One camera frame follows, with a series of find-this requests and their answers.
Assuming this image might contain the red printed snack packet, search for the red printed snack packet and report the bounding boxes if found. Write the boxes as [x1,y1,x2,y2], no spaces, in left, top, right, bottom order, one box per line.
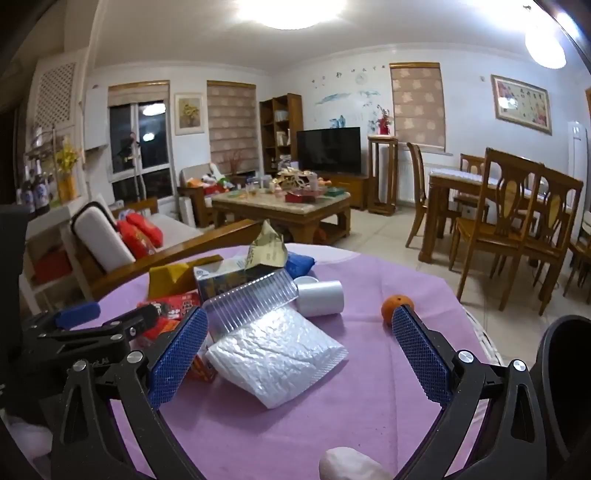
[139,292,204,324]

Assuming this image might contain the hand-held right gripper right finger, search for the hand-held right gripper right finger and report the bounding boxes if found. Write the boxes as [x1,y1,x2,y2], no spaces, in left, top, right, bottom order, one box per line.
[392,305,548,480]

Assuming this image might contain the person's pink clothing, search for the person's pink clothing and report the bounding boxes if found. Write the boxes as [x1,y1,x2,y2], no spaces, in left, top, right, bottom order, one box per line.
[2,415,51,462]

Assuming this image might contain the wooden model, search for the wooden model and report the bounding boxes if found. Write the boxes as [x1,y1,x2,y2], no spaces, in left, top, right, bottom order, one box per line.
[277,167,315,190]

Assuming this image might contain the wall decal mural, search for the wall decal mural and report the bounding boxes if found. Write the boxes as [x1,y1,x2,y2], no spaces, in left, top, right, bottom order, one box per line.
[311,65,386,132]

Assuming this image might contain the dark window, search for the dark window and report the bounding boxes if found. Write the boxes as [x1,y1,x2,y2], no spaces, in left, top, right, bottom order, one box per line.
[109,102,172,204]

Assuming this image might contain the blue cloth bag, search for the blue cloth bag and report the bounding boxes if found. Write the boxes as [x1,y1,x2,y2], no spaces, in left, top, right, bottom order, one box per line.
[284,251,316,280]

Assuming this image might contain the wooden dining chair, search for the wooden dining chair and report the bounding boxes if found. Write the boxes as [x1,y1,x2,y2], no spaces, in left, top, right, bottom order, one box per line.
[459,154,488,174]
[526,161,585,317]
[449,148,546,311]
[405,142,462,250]
[563,210,591,296]

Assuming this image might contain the long patterned roman blind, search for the long patterned roman blind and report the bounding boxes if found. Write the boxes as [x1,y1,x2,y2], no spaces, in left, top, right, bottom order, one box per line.
[389,62,448,152]
[206,80,257,175]

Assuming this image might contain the wooden bookshelf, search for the wooden bookshelf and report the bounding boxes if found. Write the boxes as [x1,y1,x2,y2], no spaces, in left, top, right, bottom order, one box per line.
[259,93,304,174]

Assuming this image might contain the wooden dining table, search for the wooden dining table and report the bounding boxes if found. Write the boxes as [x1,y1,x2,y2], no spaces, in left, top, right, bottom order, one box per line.
[424,167,573,265]

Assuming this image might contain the white radiator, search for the white radiator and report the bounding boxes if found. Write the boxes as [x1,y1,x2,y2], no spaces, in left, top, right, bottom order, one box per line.
[397,152,462,208]

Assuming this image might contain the white standing air conditioner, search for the white standing air conditioner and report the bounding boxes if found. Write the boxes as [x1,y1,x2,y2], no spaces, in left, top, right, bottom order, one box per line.
[567,121,591,222]

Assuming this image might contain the white plastic roll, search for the white plastic roll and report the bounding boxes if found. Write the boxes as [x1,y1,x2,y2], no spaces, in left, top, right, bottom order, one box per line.
[293,277,345,318]

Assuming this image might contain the white cushion black trim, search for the white cushion black trim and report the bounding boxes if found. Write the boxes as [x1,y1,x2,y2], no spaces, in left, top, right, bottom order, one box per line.
[69,203,137,273]

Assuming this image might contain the yellow flowers in vase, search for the yellow flowers in vase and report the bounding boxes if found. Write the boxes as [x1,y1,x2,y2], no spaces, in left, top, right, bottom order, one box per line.
[54,138,81,201]

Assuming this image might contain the large round ceiling lamp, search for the large round ceiling lamp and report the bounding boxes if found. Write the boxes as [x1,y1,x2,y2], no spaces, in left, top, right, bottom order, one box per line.
[233,0,348,31]

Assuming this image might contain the white lattice cabinet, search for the white lattice cabinet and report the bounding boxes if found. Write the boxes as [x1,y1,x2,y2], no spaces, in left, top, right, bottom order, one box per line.
[25,48,90,153]

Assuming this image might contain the black trash bin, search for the black trash bin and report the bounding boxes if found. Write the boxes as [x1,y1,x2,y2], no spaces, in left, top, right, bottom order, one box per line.
[526,315,591,480]

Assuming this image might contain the black television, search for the black television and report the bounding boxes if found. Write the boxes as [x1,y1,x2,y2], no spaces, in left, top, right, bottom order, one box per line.
[296,127,362,175]

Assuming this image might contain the red patterned pillow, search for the red patterned pillow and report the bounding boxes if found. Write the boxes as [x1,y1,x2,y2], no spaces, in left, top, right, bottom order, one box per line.
[127,212,164,246]
[116,220,155,260]

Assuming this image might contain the small orange box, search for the small orange box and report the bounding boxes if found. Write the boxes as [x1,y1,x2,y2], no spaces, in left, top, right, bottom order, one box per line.
[187,353,218,384]

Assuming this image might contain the short raised roman blind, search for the short raised roman blind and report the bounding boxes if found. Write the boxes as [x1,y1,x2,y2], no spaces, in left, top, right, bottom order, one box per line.
[107,80,171,108]

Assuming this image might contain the tall wooden plant stand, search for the tall wooden plant stand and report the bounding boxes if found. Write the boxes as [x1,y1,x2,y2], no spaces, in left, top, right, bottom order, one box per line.
[368,135,399,216]

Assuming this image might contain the pole stand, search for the pole stand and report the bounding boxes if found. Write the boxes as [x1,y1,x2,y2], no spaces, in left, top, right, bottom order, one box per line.
[117,131,148,204]

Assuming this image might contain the framed sunflower painting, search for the framed sunflower painting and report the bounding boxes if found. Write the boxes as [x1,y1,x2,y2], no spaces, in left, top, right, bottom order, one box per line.
[174,93,205,136]

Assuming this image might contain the clear ribbed plastic tray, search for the clear ribbed plastic tray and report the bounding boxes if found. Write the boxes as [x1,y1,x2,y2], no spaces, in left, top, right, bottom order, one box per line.
[202,270,300,344]

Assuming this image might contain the framed floral picture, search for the framed floral picture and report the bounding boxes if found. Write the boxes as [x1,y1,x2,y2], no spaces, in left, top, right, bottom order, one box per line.
[490,74,553,136]

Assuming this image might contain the patterned tissue box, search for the patterned tissue box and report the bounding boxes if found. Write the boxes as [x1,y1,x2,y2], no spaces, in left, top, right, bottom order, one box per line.
[193,258,278,305]

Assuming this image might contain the white quilted pad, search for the white quilted pad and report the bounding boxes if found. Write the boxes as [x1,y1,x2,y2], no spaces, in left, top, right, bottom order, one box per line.
[462,307,506,370]

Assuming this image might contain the wooden sofa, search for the wooden sofa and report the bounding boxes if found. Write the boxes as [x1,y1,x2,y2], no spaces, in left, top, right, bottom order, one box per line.
[65,194,264,301]

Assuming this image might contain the small round ceiling lamp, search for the small round ceiling lamp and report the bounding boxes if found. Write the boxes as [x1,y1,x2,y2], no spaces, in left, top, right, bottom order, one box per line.
[524,16,567,70]

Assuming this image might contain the orange fruit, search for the orange fruit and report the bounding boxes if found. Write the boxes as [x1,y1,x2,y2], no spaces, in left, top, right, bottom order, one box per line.
[381,294,414,326]

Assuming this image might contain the red box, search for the red box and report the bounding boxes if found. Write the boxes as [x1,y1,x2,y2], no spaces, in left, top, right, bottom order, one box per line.
[33,247,72,284]

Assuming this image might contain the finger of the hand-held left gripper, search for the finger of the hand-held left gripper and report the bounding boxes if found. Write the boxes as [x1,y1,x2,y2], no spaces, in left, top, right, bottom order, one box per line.
[41,305,160,365]
[28,302,101,334]

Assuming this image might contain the white shelf unit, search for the white shelf unit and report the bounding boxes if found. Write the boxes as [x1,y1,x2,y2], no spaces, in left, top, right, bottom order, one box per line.
[14,203,93,315]

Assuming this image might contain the wooden armchair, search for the wooden armchair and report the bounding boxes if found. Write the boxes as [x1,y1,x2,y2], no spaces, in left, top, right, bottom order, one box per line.
[178,164,241,227]

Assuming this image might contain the purple tablecloth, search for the purple tablecloth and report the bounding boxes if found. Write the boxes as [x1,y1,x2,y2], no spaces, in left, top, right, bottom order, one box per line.
[95,244,490,480]

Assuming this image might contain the white bubble wrap mailer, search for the white bubble wrap mailer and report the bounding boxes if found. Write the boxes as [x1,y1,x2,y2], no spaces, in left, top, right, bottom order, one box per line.
[204,307,349,411]

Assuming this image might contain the dark beer bottle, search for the dark beer bottle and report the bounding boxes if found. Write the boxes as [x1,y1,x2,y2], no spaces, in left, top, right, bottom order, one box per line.
[33,159,51,215]
[21,161,38,215]

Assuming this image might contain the gold foil wrapper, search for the gold foil wrapper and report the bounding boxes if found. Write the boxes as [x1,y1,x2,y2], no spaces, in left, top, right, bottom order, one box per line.
[246,220,289,268]

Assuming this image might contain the yellow paper bag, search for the yellow paper bag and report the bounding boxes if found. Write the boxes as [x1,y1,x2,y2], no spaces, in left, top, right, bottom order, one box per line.
[148,263,199,300]

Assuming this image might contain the plain red orange packet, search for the plain red orange packet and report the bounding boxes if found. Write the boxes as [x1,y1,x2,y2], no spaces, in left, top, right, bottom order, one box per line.
[134,318,181,347]

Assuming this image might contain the wooden television stand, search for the wooden television stand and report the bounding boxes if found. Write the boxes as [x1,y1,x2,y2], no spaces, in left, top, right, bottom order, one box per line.
[318,173,370,210]

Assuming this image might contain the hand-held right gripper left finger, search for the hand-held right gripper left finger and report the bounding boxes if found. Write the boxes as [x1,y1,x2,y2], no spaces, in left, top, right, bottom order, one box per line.
[51,305,209,480]

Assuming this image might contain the wooden coffee table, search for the wooden coffee table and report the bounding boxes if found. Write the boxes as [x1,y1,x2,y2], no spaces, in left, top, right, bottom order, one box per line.
[211,187,352,245]

